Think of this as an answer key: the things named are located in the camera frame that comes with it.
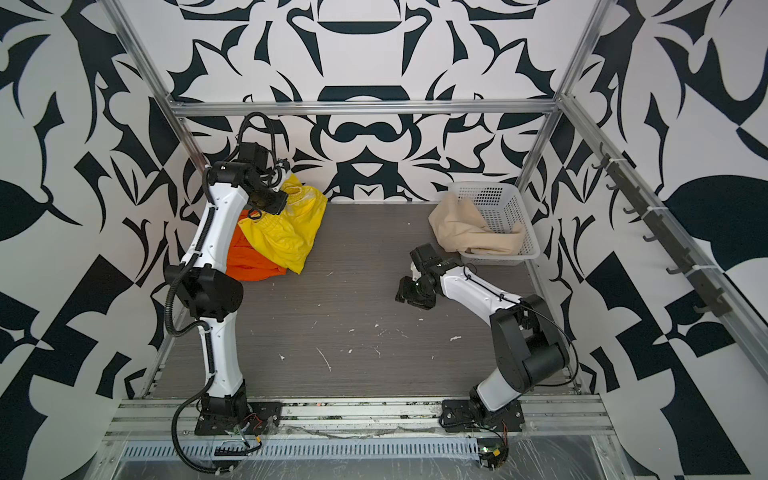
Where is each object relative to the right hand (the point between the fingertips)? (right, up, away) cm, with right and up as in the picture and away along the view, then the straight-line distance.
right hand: (403, 297), depth 88 cm
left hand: (-37, +29, -1) cm, 47 cm away
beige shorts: (+19, +21, +11) cm, 30 cm away
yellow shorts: (-34, +18, +1) cm, 38 cm away
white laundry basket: (+40, +28, +28) cm, 56 cm away
